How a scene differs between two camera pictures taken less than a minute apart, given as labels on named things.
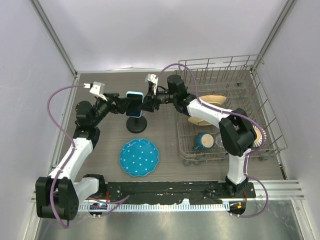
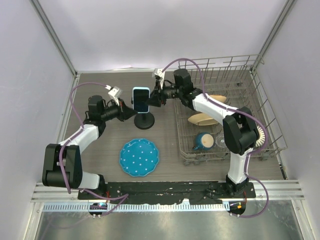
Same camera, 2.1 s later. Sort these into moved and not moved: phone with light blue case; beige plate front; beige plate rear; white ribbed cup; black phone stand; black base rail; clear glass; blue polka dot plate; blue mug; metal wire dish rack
Moved: black phone stand; phone with light blue case
Not moved: white ribbed cup; beige plate front; metal wire dish rack; blue mug; beige plate rear; blue polka dot plate; black base rail; clear glass
